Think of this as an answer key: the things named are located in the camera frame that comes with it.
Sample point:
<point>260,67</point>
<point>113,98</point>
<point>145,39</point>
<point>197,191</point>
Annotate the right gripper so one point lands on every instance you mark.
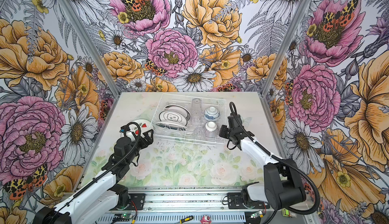
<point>222,134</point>

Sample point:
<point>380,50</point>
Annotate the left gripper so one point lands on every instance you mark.
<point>148,139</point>

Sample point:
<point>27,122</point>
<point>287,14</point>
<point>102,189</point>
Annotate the green red rimmed plate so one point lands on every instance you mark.
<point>171,125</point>

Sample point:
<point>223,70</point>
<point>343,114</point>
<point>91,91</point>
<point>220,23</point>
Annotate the watermelon pattern plate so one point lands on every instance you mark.
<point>145,125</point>

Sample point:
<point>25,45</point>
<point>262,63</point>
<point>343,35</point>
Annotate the white plate cloud emblem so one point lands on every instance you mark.
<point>174,117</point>

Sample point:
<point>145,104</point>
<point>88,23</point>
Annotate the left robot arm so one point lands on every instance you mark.
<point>103,193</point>

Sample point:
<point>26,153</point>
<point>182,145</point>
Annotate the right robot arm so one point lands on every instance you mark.
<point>282,186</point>

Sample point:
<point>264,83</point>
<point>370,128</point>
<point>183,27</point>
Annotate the blue white porcelain bowl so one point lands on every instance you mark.
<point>211,113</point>

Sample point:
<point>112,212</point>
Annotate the front clear glass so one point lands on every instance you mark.
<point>198,132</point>

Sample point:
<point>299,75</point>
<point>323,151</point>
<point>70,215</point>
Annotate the clear glass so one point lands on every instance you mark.
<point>196,107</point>
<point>198,132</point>

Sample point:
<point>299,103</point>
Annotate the rear clear glass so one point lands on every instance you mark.
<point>196,107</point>

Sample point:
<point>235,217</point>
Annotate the rear green rimmed plate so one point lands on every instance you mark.
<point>180,109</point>

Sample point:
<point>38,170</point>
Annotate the pink round object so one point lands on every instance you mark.
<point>206,219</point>

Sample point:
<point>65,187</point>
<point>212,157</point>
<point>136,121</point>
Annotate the small green display device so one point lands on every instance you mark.
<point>288,214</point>

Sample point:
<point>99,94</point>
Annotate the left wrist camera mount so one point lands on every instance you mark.
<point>125,131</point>

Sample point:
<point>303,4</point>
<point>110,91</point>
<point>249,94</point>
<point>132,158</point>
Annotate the white wire dish rack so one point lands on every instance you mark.
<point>187,136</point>

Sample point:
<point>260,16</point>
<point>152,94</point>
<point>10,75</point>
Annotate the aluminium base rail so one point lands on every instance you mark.
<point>192,200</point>

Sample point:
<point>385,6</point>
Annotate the yellow handled screwdriver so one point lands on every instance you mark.
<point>184,220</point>

